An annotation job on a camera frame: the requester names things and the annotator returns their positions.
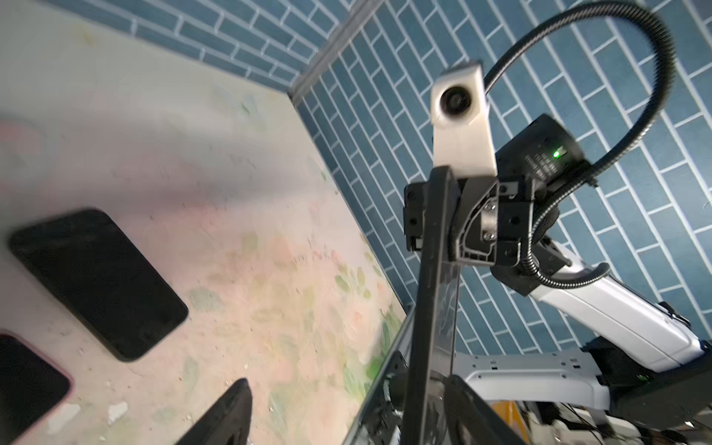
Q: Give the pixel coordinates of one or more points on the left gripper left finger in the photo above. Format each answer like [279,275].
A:
[227,421]

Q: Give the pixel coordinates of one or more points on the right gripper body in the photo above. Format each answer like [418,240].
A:
[492,218]

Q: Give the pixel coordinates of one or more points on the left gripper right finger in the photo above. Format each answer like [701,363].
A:
[470,420]

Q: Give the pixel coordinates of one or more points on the black phone case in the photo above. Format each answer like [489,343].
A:
[430,214]

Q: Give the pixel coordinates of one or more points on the purple-edged black phone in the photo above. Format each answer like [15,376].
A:
[25,389]

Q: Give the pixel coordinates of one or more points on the blue-edged black phone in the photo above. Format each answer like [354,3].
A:
[449,292]

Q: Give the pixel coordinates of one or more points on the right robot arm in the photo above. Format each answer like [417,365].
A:
[645,364]

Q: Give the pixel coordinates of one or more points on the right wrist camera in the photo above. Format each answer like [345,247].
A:
[459,114]

